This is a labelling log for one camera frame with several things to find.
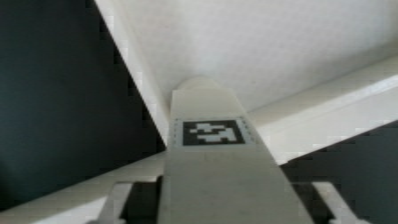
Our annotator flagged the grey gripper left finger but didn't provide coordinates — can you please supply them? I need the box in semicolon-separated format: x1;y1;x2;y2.
87;182;158;224

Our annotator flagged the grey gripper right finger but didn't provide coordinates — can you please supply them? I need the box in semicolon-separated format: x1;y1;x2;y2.
291;182;373;224

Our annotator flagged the white desk top tray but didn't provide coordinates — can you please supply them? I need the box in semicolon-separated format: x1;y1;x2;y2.
94;0;398;162

